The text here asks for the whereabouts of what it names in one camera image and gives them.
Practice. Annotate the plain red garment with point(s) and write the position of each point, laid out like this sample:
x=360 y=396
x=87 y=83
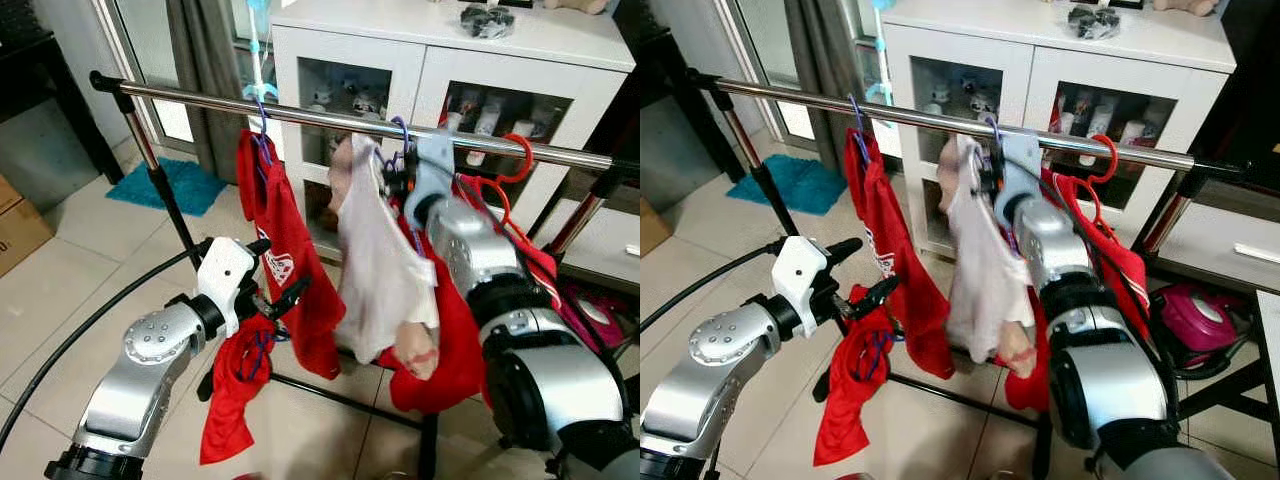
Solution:
x=225 y=400
x=840 y=400

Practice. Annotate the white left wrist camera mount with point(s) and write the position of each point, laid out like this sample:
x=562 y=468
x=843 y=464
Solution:
x=222 y=275
x=797 y=275

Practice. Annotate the light blue plastic pole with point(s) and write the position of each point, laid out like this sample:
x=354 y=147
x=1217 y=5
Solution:
x=259 y=50
x=881 y=50

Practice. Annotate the white low drawer unit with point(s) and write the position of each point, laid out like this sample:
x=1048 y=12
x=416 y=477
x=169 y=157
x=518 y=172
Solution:
x=605 y=240
x=1220 y=240

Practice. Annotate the white framed glass door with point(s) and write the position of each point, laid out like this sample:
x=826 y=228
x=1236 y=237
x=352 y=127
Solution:
x=775 y=50
x=165 y=60

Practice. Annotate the purple clothes hanger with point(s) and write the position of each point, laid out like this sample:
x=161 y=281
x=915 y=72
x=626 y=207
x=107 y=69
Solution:
x=401 y=122
x=880 y=345
x=993 y=122
x=262 y=345
x=262 y=140
x=857 y=130

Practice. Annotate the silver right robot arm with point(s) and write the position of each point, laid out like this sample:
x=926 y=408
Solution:
x=1110 y=360
x=530 y=350

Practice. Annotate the pink vacuum cleaner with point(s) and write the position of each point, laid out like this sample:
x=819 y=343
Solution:
x=595 y=315
x=1200 y=320

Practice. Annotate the white and pink garment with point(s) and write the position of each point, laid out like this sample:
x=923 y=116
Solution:
x=375 y=260
x=985 y=270

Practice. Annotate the grey curtain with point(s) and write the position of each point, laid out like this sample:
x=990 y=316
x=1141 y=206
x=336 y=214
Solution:
x=820 y=70
x=205 y=80

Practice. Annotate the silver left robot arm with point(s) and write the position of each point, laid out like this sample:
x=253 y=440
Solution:
x=715 y=380
x=130 y=380

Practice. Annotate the metal clothes rack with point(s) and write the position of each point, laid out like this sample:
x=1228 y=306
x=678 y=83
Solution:
x=300 y=115
x=920 y=116

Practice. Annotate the red jersey with white print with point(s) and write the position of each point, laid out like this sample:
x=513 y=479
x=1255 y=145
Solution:
x=900 y=250
x=290 y=230

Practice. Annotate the red clothes hanger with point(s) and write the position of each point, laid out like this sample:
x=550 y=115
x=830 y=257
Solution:
x=1113 y=150
x=517 y=137

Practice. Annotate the white glass door cabinet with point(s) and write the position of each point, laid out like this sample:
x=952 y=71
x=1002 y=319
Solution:
x=420 y=70
x=1030 y=70

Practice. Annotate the brown cardboard box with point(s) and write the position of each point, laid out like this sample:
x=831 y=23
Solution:
x=22 y=230
x=653 y=228

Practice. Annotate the red shirt with white trim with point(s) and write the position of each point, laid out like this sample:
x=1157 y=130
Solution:
x=1120 y=260
x=455 y=350

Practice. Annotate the beige plush item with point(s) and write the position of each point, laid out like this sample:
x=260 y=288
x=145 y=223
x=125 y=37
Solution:
x=577 y=6
x=1185 y=6

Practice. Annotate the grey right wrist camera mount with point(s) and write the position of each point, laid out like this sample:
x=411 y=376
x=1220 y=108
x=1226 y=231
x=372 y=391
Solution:
x=432 y=170
x=1018 y=170

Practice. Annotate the dark grey toy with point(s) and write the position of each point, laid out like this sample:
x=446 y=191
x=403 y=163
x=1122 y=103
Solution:
x=1093 y=22
x=487 y=20

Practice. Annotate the teal floor mat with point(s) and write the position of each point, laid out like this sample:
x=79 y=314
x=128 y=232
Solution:
x=165 y=185
x=790 y=182

